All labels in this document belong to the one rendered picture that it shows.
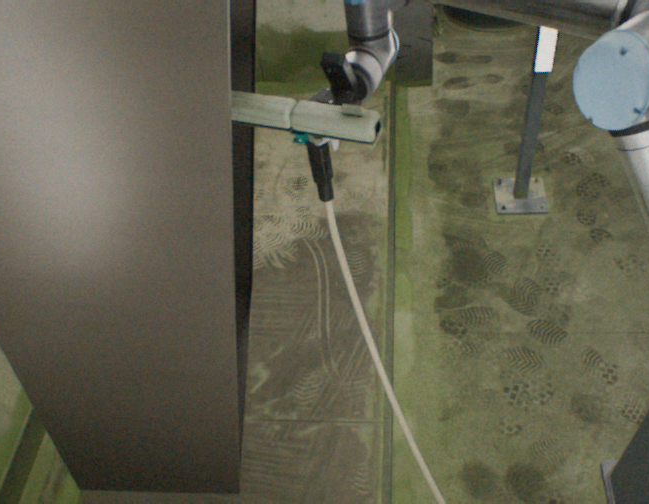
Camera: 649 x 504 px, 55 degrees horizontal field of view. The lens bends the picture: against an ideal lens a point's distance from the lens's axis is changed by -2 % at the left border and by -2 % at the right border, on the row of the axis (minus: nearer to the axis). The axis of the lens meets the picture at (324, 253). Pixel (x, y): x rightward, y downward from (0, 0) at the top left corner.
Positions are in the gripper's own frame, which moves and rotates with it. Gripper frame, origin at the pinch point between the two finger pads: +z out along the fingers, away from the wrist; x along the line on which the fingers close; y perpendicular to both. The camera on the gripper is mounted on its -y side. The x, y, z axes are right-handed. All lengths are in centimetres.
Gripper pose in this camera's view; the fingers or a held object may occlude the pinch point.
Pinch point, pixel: (311, 134)
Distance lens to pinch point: 113.0
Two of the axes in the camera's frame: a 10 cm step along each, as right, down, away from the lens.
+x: -9.2, -2.2, 3.2
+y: 1.0, 6.7, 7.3
